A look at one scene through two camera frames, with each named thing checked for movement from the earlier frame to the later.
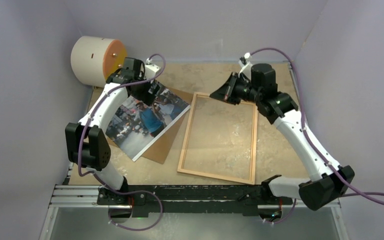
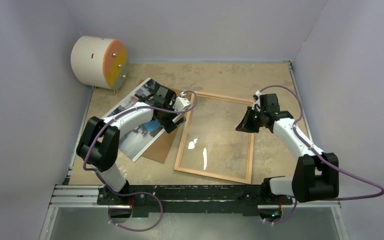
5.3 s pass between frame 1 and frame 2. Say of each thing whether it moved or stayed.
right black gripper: moved
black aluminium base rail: stayed
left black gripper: moved
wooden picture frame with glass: stayed
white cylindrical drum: stayed
